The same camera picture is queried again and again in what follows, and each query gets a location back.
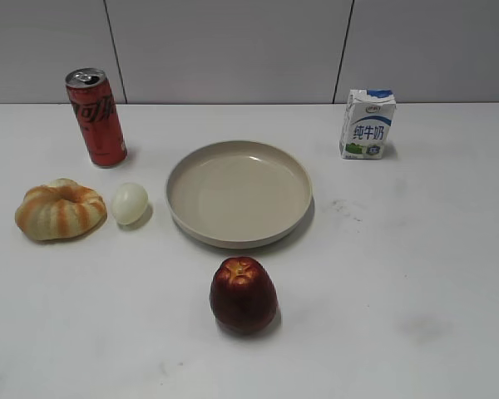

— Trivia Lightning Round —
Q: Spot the striped round croissant bread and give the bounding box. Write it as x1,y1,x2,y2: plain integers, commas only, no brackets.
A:
14,178,107,241

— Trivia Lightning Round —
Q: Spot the beige round plate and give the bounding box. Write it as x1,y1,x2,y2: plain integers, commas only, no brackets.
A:
166,140,314,249

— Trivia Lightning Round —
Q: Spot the white blue milk carton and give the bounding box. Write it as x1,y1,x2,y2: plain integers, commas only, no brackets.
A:
339,89,397,160

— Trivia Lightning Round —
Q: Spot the white egg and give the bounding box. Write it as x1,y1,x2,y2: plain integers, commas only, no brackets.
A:
111,182,149,225

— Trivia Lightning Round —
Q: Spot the dark red apple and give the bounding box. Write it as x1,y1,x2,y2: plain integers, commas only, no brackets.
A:
209,256,279,335

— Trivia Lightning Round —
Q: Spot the red cola can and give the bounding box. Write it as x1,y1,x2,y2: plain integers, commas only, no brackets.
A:
65,67,127,168

